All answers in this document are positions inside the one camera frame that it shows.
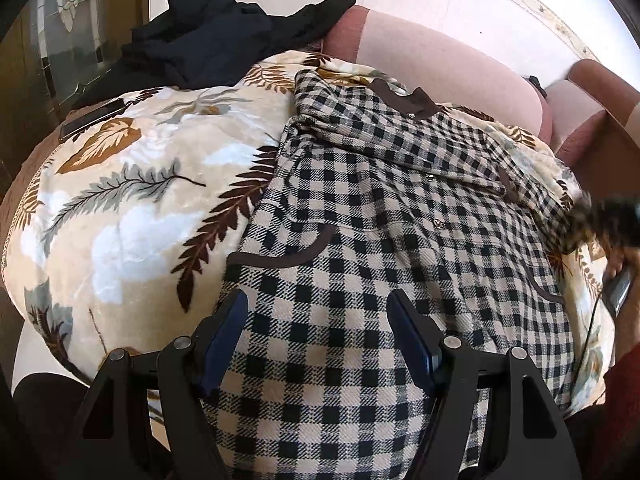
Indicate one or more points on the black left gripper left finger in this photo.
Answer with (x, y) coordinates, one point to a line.
(143, 416)

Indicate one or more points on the wooden glass cabinet door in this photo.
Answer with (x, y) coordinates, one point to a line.
(52, 53)

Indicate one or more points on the pink bolster pillow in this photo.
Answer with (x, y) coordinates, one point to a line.
(446, 69)

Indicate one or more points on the black white checkered coat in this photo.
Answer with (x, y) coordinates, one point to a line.
(366, 198)

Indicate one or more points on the dark navy garment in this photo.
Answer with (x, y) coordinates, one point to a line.
(197, 44)

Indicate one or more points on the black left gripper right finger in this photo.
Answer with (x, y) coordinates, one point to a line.
(492, 416)

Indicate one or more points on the person's right hand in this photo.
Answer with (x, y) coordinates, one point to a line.
(627, 321)

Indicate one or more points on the black smartphone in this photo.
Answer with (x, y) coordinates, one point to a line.
(74, 128)

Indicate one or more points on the leaf pattern cream blanket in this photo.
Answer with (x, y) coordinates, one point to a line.
(121, 238)

